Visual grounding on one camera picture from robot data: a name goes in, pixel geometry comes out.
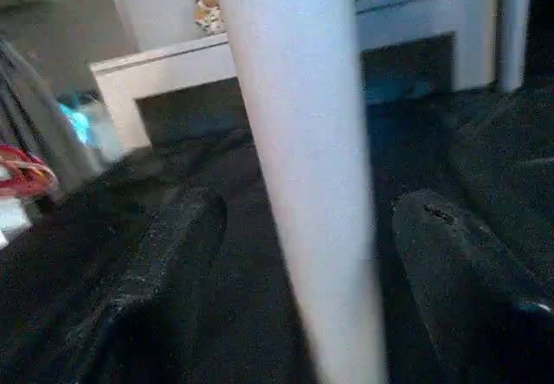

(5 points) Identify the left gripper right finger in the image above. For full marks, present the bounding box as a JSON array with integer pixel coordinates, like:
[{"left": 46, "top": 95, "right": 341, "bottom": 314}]
[{"left": 390, "top": 189, "right": 554, "bottom": 384}]

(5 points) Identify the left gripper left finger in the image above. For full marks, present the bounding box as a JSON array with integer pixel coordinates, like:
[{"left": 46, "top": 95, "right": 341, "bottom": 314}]
[{"left": 43, "top": 185, "right": 229, "bottom": 384}]

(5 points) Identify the grey curtain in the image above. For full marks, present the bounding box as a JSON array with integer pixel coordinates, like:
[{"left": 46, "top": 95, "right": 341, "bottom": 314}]
[{"left": 0, "top": 36, "right": 100, "bottom": 196}]

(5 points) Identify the white cabinet with glass doors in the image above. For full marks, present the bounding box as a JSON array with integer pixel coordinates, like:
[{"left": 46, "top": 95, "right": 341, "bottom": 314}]
[{"left": 90, "top": 0, "right": 505, "bottom": 153}]

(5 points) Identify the red cable bundle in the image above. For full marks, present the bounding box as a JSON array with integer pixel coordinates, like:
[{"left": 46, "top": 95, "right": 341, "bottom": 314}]
[{"left": 0, "top": 144, "right": 60, "bottom": 200}]

